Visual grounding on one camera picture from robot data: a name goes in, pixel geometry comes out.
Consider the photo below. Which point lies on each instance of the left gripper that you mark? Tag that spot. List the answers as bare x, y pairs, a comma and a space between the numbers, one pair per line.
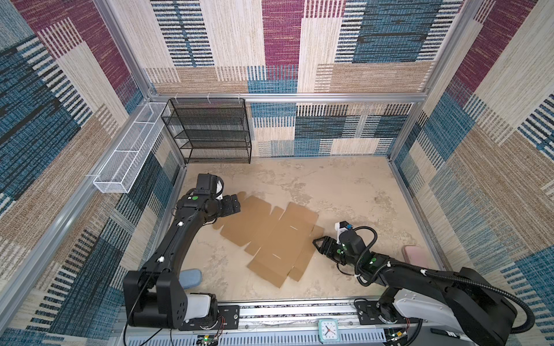
236, 207

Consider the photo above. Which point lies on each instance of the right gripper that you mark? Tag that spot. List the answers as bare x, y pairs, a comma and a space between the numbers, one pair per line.
329, 247

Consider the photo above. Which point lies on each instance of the brown cardboard box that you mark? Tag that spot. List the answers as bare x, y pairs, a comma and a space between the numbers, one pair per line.
279, 240

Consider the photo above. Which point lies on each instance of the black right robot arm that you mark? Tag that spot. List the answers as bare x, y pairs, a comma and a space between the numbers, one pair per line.
462, 300

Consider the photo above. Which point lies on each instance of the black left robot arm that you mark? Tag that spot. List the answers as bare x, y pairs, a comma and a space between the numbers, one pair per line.
154, 296

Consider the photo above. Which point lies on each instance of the small teal clock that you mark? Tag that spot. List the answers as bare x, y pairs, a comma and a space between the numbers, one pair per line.
328, 331

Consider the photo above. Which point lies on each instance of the pink eraser block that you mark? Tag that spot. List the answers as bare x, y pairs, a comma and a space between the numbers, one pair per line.
414, 255

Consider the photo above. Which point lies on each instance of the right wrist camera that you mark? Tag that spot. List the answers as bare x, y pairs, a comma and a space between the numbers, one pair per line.
341, 227

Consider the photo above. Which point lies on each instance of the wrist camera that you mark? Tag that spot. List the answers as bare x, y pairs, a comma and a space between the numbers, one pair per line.
341, 227
209, 184

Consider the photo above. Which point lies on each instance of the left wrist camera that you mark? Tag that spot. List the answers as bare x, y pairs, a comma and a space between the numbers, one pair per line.
209, 184

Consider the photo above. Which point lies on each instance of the black wire mesh shelf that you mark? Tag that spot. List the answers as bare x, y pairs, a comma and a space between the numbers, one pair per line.
209, 130

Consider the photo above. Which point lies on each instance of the aluminium mounting rail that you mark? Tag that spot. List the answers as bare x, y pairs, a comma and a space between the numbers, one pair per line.
294, 322

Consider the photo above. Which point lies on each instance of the white wire mesh basket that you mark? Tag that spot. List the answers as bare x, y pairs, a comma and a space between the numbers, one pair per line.
120, 172

